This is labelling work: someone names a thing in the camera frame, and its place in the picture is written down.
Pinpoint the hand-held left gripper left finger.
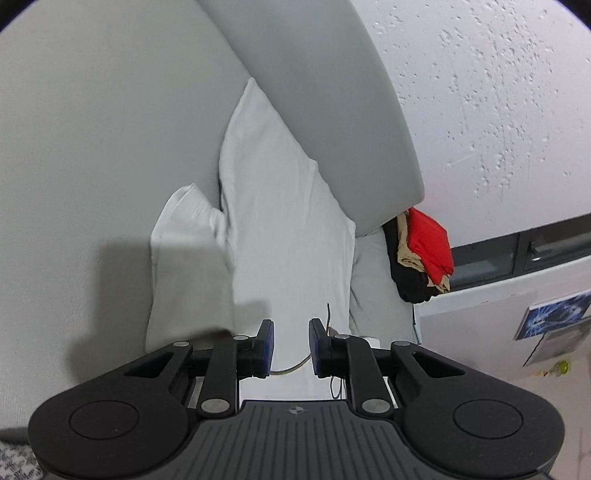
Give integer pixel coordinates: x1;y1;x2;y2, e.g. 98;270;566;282
115;318;276;419

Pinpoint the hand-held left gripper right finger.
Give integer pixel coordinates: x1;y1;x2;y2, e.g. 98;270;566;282
308;318;468;419

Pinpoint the white folded cloth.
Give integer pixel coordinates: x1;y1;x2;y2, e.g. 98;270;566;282
145;183;239;354

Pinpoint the black garment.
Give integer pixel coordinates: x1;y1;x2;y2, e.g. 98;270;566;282
382;214;445;305

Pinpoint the tan garment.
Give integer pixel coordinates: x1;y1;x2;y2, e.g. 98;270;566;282
396;214;451;294

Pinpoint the white pillow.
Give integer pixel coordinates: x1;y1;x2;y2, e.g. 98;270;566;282
217;76;358;402

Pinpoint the red garment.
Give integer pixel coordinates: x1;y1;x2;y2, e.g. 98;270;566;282
405;207;456;288

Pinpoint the grey padded headboard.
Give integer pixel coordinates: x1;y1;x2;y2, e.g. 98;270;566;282
198;0;426;239

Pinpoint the grey bedsheet mattress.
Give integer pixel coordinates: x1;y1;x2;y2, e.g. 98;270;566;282
0;0;419;446

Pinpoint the black white patterned cloth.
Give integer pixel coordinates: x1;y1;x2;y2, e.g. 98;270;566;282
0;440;45;480

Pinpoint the grey cable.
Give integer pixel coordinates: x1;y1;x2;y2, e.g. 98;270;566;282
270;353;313;376

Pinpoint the thin black cable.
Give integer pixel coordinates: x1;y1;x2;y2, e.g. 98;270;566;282
324;302;348;400

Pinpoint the blue wall picture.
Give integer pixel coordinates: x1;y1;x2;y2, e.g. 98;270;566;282
513;289;591;342

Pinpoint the grey wall paper sheet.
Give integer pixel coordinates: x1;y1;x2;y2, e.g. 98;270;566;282
537;320;591;361

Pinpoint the dark window frame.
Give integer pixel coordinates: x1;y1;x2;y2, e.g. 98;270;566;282
450;216;591;292

